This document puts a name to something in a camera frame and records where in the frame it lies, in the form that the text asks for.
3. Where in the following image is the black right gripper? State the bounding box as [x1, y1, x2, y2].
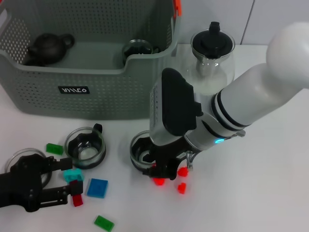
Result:
[143, 136, 194, 181]

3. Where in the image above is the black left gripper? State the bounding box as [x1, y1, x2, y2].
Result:
[9, 155, 84, 213]

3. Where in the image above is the teal brick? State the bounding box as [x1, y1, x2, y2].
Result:
[63, 168, 85, 183]

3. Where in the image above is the dark red long brick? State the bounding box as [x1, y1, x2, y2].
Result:
[72, 194, 84, 207]

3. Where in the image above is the grey-green perforated storage bin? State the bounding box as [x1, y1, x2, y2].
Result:
[0, 0, 182, 120]

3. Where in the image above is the green flat brick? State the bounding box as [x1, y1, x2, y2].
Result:
[46, 143, 64, 155]
[94, 215, 115, 232]

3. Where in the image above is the blue square brick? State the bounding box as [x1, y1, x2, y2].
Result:
[86, 178, 109, 199]

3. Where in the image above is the steel teapot infuser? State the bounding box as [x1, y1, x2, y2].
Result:
[196, 57, 218, 78]

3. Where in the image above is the clear glass teapot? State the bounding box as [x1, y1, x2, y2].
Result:
[187, 28, 236, 95]

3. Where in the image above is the dark clay teapot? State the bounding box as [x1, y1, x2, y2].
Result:
[26, 33, 75, 66]

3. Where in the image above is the black glass teapot lid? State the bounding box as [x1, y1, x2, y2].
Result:
[192, 21, 234, 60]

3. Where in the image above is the right gripper cable with connector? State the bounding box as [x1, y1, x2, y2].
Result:
[185, 130, 247, 171]

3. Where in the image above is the orange bin handle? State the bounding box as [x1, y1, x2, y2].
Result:
[173, 0, 182, 17]

